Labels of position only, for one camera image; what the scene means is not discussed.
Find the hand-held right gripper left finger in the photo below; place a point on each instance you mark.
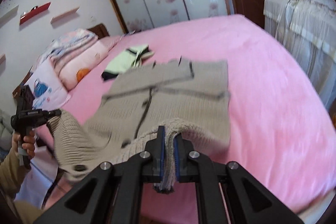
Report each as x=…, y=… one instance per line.
x=162, y=153

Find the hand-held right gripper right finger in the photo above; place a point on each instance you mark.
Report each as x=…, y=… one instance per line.
x=176, y=158

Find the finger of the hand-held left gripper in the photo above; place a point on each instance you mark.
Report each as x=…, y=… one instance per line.
x=55, y=113

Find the grey knitted cardigan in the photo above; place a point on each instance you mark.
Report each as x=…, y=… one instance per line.
x=168, y=111

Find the person's left forearm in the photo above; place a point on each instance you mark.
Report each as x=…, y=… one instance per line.
x=11, y=187

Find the person's left hand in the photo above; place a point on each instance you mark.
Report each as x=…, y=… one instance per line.
x=27, y=145

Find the pink printed pillow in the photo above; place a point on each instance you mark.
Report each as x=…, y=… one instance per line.
x=50, y=90

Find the pink folded quilt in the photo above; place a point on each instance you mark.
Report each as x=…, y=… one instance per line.
x=81, y=64

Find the floral folded blanket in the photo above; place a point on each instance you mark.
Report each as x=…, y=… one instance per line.
x=71, y=40

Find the green and black folded garment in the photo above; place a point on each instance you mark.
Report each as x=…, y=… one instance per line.
x=123, y=62

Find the dark wooden headboard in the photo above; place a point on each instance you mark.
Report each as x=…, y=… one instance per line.
x=99, y=31

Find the pink bed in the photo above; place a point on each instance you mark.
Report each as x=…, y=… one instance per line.
x=262, y=82

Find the white lace covered furniture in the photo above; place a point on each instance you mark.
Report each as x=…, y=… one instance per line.
x=302, y=19

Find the white wall shelf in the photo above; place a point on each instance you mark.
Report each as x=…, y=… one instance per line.
x=9, y=16

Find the pink wall shelf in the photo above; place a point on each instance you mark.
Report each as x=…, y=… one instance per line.
x=65, y=15

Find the red wall shelf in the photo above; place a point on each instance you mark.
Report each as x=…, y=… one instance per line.
x=34, y=14

